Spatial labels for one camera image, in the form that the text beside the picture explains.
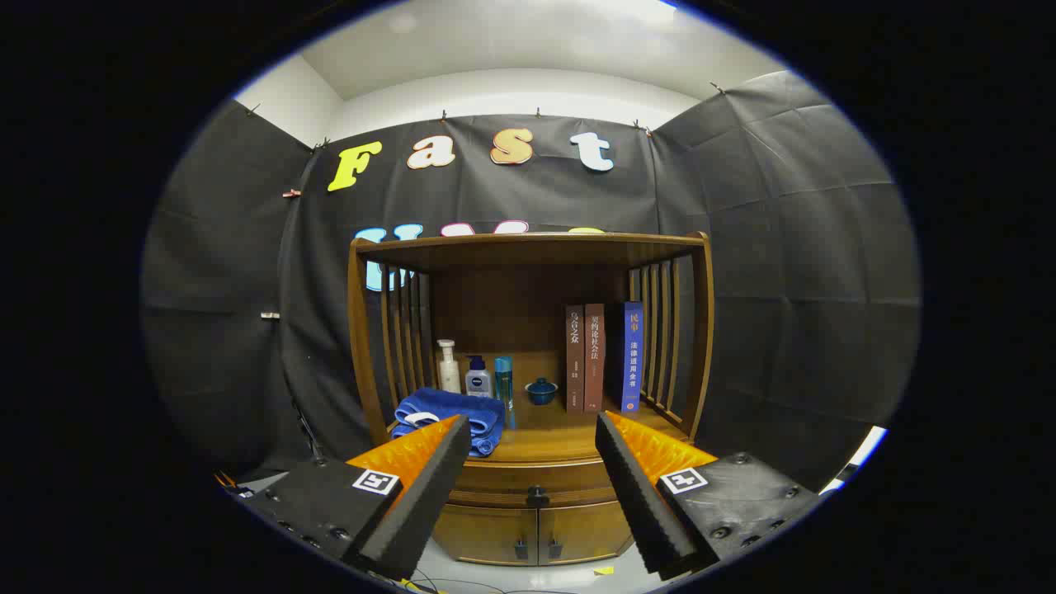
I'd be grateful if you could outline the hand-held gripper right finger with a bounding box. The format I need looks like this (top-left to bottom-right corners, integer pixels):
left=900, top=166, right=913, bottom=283
left=595, top=411, right=826, bottom=582

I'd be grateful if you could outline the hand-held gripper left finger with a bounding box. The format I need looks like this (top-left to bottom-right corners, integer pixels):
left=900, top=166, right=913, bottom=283
left=235, top=414, right=472, bottom=582

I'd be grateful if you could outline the wooden drawer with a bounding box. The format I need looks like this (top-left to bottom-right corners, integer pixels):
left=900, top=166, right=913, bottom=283
left=450, top=459, right=616, bottom=509

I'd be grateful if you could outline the wooden cabinet door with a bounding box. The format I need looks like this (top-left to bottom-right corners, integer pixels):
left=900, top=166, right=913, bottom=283
left=538, top=499, right=634, bottom=566
left=431, top=505, right=539, bottom=567

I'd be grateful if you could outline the wooden countertop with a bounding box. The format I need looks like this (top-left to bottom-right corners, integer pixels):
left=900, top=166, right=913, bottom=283
left=388, top=351, right=690, bottom=464

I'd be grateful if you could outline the wooden cabinet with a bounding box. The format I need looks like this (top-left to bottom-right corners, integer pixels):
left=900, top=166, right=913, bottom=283
left=346, top=231, right=715, bottom=567

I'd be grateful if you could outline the folded blue towel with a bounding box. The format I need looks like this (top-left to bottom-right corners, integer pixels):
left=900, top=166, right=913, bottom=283
left=391, top=387, right=507, bottom=457

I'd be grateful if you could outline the white pump bottle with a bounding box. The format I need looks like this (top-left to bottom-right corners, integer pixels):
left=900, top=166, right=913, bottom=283
left=436, top=339, right=462, bottom=394

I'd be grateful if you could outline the blue book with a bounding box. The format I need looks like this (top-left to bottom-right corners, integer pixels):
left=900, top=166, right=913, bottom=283
left=605, top=301, right=645, bottom=413

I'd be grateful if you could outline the teal clear bottle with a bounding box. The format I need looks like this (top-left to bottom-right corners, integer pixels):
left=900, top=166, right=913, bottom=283
left=494, top=356, right=516, bottom=430

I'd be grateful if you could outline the reddish brown book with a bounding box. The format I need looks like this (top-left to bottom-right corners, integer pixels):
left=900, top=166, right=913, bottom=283
left=584, top=303, right=606, bottom=413

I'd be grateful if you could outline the dark brown book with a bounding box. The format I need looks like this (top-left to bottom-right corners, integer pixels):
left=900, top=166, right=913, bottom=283
left=566, top=305, right=586, bottom=413

